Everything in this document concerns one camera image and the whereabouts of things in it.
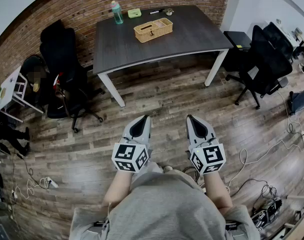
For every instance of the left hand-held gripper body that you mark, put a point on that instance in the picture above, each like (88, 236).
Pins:
(128, 154)

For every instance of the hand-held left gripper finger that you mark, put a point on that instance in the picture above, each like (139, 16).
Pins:
(138, 127)
(148, 129)

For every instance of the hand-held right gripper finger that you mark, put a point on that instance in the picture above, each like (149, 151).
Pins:
(190, 131)
(202, 129)

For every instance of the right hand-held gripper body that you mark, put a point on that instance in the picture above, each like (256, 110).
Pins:
(212, 155)

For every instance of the wicker basket box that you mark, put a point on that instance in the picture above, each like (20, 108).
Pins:
(147, 34)

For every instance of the person's left forearm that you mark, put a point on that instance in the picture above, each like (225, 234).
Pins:
(118, 189)

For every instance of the person's right forearm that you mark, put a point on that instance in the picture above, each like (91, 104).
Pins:
(218, 194)

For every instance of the person's left trouser leg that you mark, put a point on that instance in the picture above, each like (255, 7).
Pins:
(152, 169)

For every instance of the person's beige shoe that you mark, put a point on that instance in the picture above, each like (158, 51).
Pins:
(168, 168)

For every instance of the person's grey shirt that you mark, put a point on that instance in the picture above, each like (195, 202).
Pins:
(167, 209)

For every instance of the white power strip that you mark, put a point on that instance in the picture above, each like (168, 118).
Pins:
(303, 136)
(52, 182)

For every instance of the black mesh office chair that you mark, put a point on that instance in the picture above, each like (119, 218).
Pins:
(279, 39)
(264, 61)

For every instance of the red bag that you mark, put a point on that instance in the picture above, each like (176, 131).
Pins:
(56, 80)

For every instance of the dark table white legs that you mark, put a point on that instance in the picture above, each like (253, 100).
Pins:
(192, 34)

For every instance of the black drawer cabinet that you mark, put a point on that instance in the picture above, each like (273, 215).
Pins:
(238, 37)

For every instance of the tall black office chair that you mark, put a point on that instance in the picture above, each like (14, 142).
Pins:
(62, 59)

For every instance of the pale plastic packet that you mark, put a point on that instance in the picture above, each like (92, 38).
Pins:
(160, 24)

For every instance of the small yellow pouch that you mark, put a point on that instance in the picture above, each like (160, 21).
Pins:
(36, 87)

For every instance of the green portable fan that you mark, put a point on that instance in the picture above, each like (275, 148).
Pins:
(134, 13)

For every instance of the teal water bottle pink lid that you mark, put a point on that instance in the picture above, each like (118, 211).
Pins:
(117, 15)

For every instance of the white marker pen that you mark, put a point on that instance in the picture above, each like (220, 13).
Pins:
(153, 12)

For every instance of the small potted succulent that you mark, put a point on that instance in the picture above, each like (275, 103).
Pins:
(169, 12)

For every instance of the black marker pen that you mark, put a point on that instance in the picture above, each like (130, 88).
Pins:
(160, 9)

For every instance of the small black chair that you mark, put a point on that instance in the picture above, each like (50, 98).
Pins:
(29, 66)

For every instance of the white desk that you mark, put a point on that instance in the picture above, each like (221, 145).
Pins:
(284, 31)

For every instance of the white side table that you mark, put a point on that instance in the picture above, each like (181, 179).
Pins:
(8, 89)

